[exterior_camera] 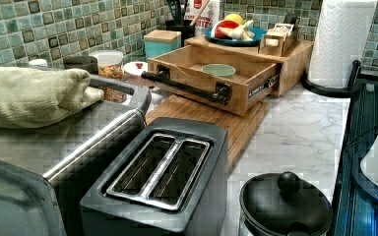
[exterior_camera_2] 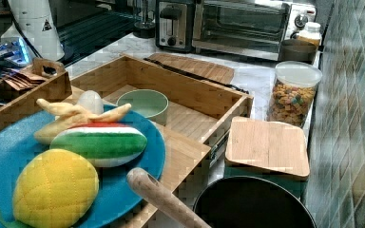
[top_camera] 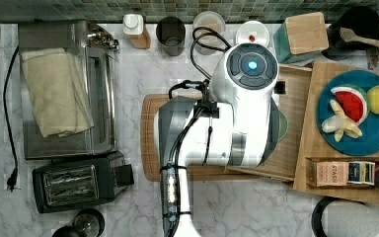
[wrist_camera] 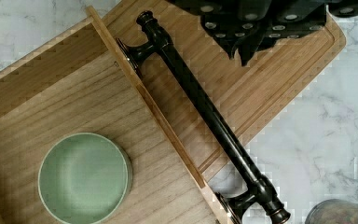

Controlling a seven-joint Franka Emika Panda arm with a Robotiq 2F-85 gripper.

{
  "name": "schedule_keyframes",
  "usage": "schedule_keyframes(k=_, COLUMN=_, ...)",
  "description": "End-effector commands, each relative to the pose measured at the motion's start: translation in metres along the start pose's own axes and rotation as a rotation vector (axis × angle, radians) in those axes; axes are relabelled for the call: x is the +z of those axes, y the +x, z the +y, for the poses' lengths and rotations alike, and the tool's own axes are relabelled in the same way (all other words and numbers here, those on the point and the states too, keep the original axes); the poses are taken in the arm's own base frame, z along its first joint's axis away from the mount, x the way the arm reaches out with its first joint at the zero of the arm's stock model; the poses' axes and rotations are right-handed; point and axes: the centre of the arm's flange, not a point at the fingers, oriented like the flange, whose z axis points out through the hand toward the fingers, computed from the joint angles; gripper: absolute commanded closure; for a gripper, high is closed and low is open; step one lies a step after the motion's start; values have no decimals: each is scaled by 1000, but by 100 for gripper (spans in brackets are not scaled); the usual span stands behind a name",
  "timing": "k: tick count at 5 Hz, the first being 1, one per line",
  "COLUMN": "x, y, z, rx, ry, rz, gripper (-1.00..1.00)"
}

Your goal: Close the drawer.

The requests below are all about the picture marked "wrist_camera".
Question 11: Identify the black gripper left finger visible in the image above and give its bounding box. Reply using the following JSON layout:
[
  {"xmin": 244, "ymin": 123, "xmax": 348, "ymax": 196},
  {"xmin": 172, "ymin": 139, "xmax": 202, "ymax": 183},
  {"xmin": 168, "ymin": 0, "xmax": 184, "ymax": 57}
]
[{"xmin": 167, "ymin": 0, "xmax": 272, "ymax": 60}]

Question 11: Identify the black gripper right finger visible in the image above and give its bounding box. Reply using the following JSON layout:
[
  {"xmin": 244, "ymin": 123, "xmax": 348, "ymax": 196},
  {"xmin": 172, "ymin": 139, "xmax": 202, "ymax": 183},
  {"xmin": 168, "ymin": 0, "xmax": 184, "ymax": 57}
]
[{"xmin": 237, "ymin": 0, "xmax": 358, "ymax": 66}]

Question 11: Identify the wooden drawer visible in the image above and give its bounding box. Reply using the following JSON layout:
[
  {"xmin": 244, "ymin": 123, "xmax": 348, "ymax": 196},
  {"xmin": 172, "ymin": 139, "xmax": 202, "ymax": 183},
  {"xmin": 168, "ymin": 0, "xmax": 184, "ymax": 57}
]
[{"xmin": 0, "ymin": 8, "xmax": 231, "ymax": 224}]

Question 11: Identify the dark bronze drawer handle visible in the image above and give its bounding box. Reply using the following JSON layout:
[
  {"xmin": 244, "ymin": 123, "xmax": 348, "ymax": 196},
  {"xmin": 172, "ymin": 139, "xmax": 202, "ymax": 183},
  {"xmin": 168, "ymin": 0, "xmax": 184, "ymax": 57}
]
[{"xmin": 118, "ymin": 10, "xmax": 291, "ymax": 224}]

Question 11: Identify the bamboo cutting board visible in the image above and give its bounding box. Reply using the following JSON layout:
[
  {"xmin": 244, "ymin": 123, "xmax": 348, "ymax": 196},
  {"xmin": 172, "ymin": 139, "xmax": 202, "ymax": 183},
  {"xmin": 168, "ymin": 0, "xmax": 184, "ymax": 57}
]
[{"xmin": 103, "ymin": 0, "xmax": 346, "ymax": 179}]

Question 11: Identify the green ceramic bowl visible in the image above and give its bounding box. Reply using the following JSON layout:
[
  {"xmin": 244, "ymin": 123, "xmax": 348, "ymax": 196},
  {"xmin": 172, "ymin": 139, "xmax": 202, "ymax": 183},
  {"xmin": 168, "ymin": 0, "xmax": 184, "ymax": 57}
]
[{"xmin": 38, "ymin": 133, "xmax": 132, "ymax": 224}]

